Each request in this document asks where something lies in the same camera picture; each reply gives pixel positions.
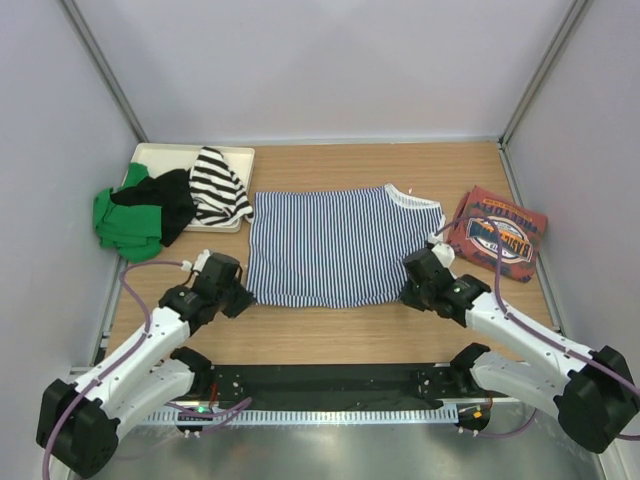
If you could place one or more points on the blue white striped tank top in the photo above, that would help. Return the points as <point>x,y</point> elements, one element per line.
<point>336,249</point>

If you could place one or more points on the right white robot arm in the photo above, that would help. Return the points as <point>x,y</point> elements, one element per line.
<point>589,392</point>

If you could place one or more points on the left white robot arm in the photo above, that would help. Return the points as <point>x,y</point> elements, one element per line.
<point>82,422</point>

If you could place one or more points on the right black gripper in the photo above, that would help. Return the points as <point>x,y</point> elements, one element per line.
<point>409,299</point>

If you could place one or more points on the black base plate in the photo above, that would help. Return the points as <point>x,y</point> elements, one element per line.
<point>387,388</point>

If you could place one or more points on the black white striped tank top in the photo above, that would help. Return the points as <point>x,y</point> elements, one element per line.
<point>220,197</point>

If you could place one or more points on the cream plastic tray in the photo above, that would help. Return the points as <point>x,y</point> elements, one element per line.
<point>154,160</point>

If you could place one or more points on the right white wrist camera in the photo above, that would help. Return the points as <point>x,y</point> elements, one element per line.
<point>443,252</point>

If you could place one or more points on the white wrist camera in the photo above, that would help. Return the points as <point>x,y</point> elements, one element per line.
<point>443,252</point>
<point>198,264</point>

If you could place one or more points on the red tank top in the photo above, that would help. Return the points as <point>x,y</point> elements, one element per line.
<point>489,226</point>

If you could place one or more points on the aluminium front rail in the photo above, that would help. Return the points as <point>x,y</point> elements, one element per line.
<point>77,371</point>

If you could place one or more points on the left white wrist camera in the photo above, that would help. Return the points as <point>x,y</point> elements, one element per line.
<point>198,264</point>

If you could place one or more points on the green tank top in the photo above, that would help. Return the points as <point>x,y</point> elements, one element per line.
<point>134,232</point>

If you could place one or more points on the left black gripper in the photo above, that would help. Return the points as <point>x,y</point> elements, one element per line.
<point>244,299</point>

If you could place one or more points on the slotted cable duct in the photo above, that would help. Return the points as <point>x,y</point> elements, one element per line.
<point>448,414</point>

